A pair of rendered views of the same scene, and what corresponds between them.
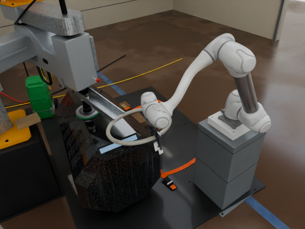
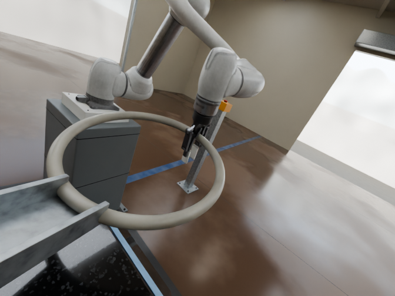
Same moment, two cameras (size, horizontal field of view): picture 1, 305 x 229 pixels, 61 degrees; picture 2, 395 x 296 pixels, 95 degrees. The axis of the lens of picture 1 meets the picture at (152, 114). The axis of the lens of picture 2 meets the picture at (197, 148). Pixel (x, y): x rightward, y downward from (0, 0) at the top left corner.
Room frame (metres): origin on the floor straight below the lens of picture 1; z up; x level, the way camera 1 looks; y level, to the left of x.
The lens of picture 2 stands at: (1.62, 0.59, 1.29)
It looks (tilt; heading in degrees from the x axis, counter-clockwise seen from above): 23 degrees down; 240
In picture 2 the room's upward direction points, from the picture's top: 23 degrees clockwise
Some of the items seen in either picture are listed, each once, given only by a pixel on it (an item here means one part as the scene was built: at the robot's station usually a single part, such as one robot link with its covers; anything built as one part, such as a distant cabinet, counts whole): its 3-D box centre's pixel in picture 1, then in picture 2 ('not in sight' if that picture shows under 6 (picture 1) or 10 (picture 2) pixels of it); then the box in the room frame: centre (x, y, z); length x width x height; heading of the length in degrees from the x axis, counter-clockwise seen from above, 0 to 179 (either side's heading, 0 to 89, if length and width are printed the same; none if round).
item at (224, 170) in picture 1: (226, 158); (89, 163); (1.68, -0.66, 0.40); 0.50 x 0.50 x 0.80; 33
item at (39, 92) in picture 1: (37, 87); not in sight; (3.18, 1.58, 0.43); 0.35 x 0.35 x 0.87; 12
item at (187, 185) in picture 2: not in sight; (204, 148); (0.63, -0.96, 0.54); 0.20 x 0.20 x 1.09; 27
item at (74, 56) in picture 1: (70, 59); not in sight; (2.00, 0.65, 1.32); 0.36 x 0.22 x 0.45; 47
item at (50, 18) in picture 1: (42, 17); not in sight; (2.18, 0.84, 1.62); 0.96 x 0.25 x 0.17; 47
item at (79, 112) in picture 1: (87, 110); not in sight; (1.94, 0.59, 0.85); 0.21 x 0.21 x 0.01
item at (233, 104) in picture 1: (237, 103); (106, 78); (1.66, -0.67, 1.03); 0.18 x 0.16 x 0.22; 23
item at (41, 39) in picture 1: (52, 52); not in sight; (2.22, 0.86, 1.31); 0.74 x 0.23 x 0.49; 47
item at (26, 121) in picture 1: (27, 121); not in sight; (1.89, 1.13, 0.81); 0.20 x 0.10 x 0.05; 125
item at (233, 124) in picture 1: (231, 115); (96, 99); (1.69, -0.65, 0.89); 0.22 x 0.18 x 0.06; 33
